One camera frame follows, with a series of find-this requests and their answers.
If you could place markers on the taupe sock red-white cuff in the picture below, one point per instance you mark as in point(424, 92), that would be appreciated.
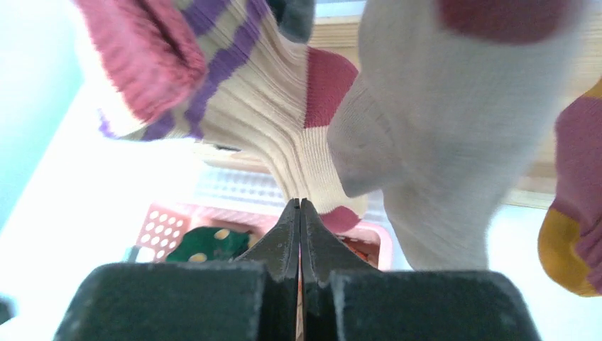
point(444, 158)

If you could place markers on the green yellow dotted sock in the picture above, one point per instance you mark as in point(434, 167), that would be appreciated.
point(210, 244)

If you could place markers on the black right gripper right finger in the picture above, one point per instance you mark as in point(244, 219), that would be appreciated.
point(344, 298)

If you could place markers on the wooden hanger rack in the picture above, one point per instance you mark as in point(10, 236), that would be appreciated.
point(535, 188)

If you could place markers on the maroon sock orange toe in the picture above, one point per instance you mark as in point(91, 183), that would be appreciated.
point(569, 242)

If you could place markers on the pink perforated plastic basket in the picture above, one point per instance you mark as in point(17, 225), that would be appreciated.
point(166, 222)

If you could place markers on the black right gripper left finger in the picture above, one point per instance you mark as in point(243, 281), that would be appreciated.
point(253, 297)

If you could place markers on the beige purple striped sock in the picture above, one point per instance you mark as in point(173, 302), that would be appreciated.
point(221, 72)

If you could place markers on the grey sock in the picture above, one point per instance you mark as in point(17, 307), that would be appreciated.
point(295, 18)

